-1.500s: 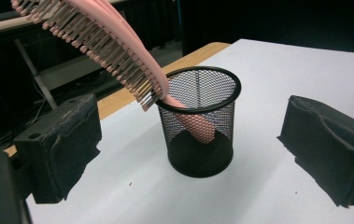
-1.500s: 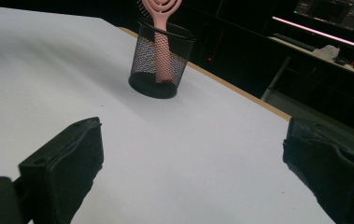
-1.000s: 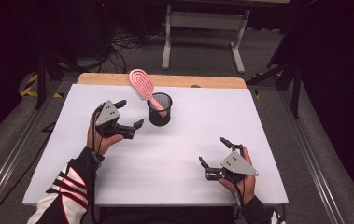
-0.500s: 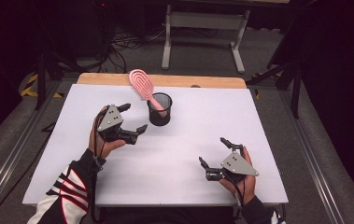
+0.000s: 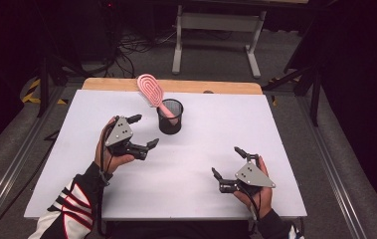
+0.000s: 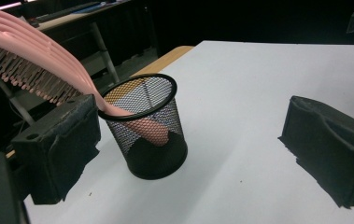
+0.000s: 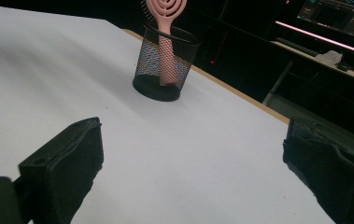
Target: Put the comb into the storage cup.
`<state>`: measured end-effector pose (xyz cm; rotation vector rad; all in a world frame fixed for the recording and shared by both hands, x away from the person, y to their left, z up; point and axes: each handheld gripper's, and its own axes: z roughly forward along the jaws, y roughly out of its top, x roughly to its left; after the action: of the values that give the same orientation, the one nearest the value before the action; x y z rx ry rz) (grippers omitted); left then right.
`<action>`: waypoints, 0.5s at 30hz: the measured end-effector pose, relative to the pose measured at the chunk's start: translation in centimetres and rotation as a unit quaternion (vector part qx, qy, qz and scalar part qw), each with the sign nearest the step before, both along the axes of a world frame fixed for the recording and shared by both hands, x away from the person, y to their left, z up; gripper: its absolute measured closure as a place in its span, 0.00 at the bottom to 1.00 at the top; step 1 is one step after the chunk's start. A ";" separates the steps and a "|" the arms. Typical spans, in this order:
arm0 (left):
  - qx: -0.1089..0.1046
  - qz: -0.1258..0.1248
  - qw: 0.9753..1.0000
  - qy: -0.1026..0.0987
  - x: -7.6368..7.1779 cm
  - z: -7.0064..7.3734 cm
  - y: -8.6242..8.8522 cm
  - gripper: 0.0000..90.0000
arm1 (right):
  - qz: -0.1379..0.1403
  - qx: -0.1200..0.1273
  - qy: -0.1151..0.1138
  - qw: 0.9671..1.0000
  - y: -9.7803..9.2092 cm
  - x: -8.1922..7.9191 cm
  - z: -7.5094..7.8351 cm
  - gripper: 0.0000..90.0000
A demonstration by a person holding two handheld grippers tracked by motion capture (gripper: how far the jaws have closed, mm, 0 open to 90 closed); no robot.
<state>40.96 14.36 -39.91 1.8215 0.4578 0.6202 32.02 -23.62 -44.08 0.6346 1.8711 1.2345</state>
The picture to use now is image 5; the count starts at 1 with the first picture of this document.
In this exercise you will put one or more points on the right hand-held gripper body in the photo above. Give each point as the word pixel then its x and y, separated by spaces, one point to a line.
pixel 252 176

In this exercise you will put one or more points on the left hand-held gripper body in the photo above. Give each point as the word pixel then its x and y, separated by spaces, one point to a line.
pixel 119 132

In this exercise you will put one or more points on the black mesh pen cup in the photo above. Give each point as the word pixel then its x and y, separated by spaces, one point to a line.
pixel 169 127

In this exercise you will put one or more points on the pink hairbrush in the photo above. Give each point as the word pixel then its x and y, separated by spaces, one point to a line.
pixel 149 87

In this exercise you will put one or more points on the person's right hand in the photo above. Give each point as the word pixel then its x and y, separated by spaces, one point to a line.
pixel 262 199

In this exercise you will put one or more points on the person's left hand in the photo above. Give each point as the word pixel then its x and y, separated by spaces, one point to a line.
pixel 116 161

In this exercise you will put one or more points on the black metal stand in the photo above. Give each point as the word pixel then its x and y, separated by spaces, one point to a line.
pixel 315 99
pixel 44 86

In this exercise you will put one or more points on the yellow-black hazard tape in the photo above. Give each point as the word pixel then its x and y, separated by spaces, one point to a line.
pixel 32 89

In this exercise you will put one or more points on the aluminium floor rail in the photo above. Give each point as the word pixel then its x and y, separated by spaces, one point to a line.
pixel 13 166
pixel 335 172

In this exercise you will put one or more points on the white metal-frame table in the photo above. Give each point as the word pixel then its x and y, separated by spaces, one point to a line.
pixel 221 21

